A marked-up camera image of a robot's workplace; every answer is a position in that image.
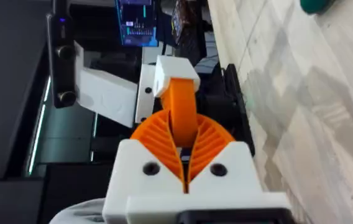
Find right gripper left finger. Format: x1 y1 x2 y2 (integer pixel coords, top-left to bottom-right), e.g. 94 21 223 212
101 109 187 224

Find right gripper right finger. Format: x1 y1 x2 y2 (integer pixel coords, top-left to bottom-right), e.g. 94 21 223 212
187 113 287 203

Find black upright wrist plate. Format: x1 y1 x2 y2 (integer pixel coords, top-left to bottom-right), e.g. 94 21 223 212
222 63 255 157

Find computer monitor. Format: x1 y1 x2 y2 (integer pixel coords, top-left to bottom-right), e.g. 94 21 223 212
114 0 160 48

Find green disc with holes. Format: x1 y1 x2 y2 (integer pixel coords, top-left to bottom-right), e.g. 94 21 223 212
299 0 336 15

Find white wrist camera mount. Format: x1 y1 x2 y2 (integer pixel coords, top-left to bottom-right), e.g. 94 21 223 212
73 40 139 129

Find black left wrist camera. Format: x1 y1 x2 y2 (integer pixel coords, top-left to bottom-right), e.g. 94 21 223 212
46 0 78 109

